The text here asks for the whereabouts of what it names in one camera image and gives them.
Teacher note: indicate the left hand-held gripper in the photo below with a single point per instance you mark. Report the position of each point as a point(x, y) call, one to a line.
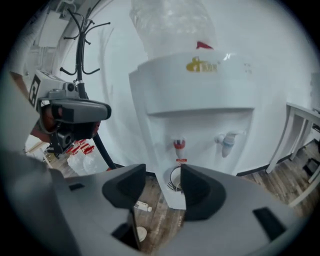
point(50, 86)

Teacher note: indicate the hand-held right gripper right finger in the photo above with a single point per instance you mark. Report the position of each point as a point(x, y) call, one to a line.
point(225, 217)

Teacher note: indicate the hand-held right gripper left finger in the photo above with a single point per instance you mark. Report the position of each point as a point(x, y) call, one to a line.
point(82, 205)

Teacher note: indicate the white bowl with dark rim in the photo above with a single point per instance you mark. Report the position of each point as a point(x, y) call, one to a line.
point(176, 178)

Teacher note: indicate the person's left forearm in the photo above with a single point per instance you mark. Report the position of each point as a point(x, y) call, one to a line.
point(18, 81)

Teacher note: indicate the person's left hand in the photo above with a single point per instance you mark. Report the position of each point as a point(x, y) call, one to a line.
point(46, 120)

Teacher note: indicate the black coat rack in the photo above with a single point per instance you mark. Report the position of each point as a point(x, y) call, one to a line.
point(80, 62)

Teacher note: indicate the small white box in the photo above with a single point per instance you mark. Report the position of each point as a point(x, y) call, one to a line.
point(142, 206)

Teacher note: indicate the light wooden desk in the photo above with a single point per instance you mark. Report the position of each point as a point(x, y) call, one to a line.
point(37, 148)

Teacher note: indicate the round beige disc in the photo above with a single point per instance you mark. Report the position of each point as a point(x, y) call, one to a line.
point(141, 233)

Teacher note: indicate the person's white printed t-shirt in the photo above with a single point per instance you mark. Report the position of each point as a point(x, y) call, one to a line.
point(15, 120)

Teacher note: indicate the white water dispenser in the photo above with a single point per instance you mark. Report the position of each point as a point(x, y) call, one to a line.
point(195, 95)

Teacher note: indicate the large clear dispenser bottle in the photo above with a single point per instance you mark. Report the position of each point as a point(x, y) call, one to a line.
point(172, 25)

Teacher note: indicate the white table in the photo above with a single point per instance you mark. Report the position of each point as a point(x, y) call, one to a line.
point(295, 110)

